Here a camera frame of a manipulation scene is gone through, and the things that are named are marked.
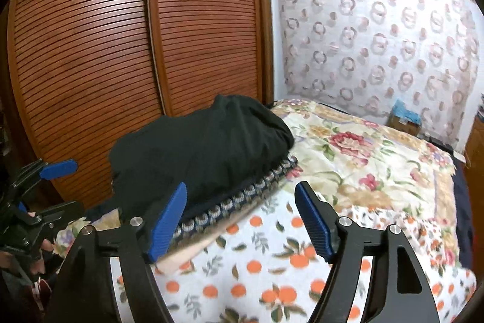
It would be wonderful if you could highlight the floral quilt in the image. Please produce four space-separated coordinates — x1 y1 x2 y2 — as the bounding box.
270 100 460 263

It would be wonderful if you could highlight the orange fruit print bedsheet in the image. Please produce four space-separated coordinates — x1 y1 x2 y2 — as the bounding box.
110 194 477 323

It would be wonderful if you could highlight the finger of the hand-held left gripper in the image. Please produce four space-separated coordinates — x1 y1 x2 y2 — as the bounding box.
11 159 79 191
32 200 86 233

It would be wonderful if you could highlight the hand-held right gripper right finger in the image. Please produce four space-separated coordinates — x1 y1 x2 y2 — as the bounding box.
294 181 441 323

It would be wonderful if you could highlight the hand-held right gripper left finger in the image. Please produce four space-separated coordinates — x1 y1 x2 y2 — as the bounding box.
45 182 188 323

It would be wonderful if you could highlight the cardboard box with blue bag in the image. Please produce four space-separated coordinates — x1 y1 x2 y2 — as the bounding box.
386 100 422 136

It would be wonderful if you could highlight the wooden cabinet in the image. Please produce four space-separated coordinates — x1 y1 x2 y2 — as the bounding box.
463 111 484 176

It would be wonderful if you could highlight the black printed t-shirt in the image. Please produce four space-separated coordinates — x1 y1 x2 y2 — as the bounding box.
108 94 296 229

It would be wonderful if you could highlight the sheer curtain with ring print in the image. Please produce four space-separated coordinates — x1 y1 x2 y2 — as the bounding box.
268 0 481 153

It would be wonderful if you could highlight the wooden slatted wardrobe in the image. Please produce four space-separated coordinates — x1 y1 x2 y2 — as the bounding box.
0 0 275 218

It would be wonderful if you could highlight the navy blanket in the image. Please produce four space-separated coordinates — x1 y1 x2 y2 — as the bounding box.
452 157 477 267

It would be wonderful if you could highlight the person's left hand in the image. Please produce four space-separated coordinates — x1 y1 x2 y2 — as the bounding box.
0 238 55 284

